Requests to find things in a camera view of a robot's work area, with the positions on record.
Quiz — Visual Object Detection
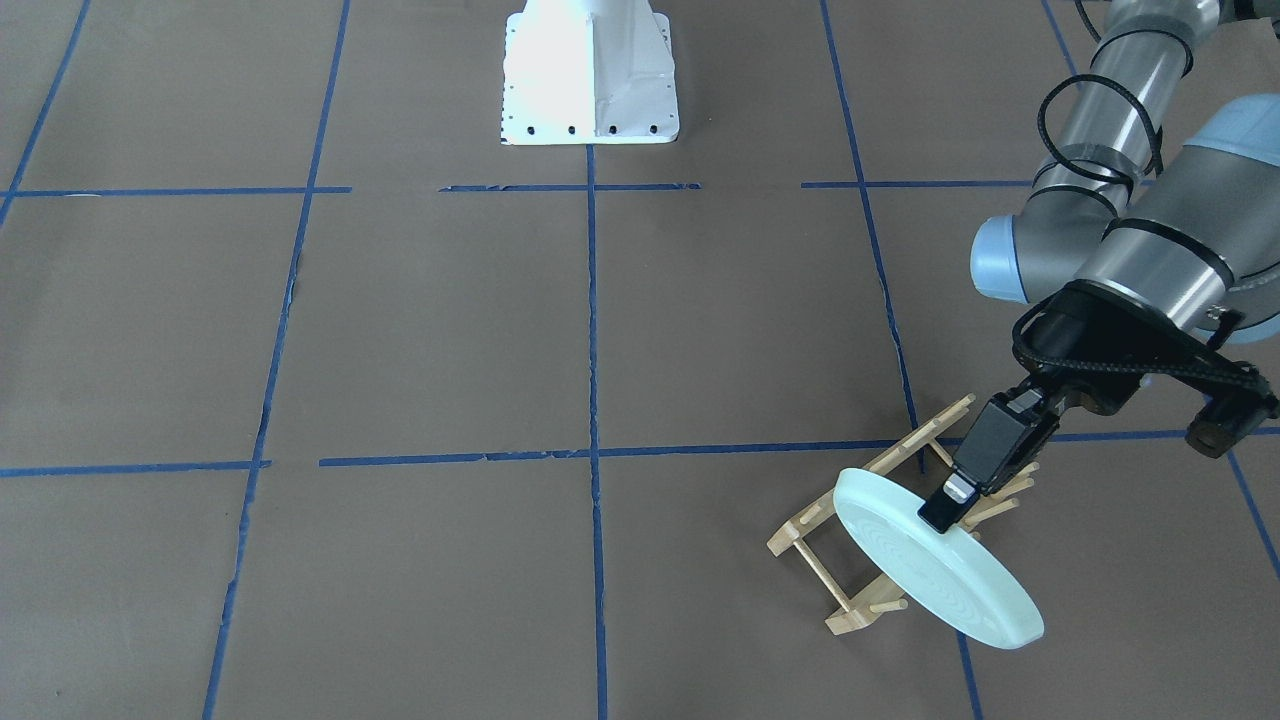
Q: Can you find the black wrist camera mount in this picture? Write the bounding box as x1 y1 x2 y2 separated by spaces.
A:
1185 363 1277 457

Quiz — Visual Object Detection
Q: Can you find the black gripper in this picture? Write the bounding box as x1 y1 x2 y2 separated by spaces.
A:
916 282 1226 534

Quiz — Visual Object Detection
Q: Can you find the wooden dish rack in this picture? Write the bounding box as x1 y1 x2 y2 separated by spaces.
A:
767 395 1039 635

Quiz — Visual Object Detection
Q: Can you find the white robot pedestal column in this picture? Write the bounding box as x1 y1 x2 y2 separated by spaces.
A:
499 1 681 146

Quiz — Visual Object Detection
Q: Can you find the light green round plate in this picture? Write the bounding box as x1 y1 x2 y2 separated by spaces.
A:
832 468 1044 650

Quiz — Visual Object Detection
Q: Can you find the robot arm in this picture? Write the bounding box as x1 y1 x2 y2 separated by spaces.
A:
918 1 1279 533

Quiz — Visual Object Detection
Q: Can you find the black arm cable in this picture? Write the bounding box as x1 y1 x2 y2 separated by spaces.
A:
1010 0 1263 386

